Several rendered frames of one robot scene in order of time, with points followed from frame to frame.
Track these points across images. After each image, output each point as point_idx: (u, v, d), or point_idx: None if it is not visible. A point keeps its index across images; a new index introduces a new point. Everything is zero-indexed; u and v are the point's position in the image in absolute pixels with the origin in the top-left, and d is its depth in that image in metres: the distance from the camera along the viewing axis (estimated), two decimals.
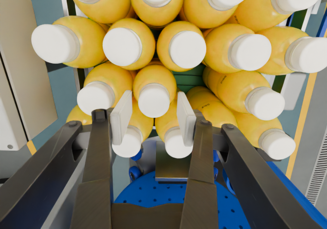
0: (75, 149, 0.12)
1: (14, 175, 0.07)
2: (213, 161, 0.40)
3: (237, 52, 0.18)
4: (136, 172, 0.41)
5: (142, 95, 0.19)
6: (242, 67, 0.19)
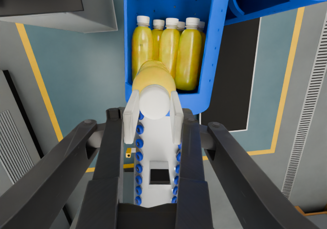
0: (90, 148, 0.12)
1: (30, 170, 0.08)
2: None
3: None
4: None
5: (143, 96, 0.19)
6: None
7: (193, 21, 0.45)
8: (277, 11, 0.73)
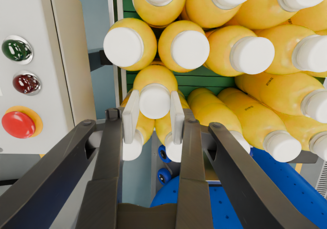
0: (89, 148, 0.12)
1: (29, 170, 0.08)
2: None
3: (310, 52, 0.18)
4: (167, 175, 0.41)
5: None
6: (311, 68, 0.18)
7: None
8: None
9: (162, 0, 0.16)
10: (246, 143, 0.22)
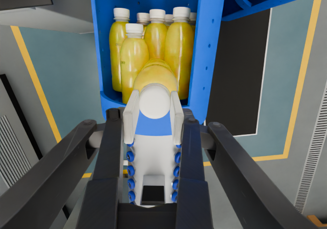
0: (90, 148, 0.12)
1: (30, 170, 0.08)
2: None
3: None
4: None
5: None
6: None
7: (182, 12, 0.35)
8: None
9: None
10: None
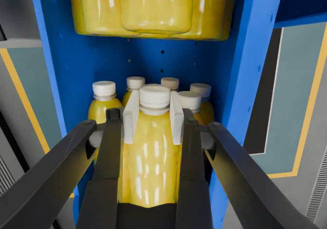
0: (90, 148, 0.12)
1: (29, 170, 0.08)
2: None
3: None
4: None
5: None
6: None
7: (190, 104, 0.24)
8: None
9: None
10: None
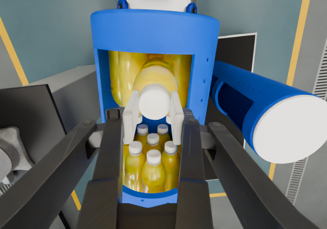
0: (90, 148, 0.12)
1: (29, 170, 0.08)
2: None
3: None
4: (124, 1, 0.46)
5: None
6: None
7: None
8: None
9: None
10: (164, 94, 0.19)
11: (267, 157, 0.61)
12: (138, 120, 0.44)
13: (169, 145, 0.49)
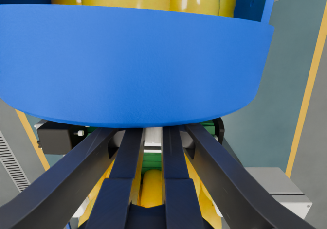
0: (114, 147, 0.13)
1: (54, 165, 0.08)
2: None
3: None
4: None
5: None
6: None
7: None
8: None
9: None
10: None
11: None
12: None
13: None
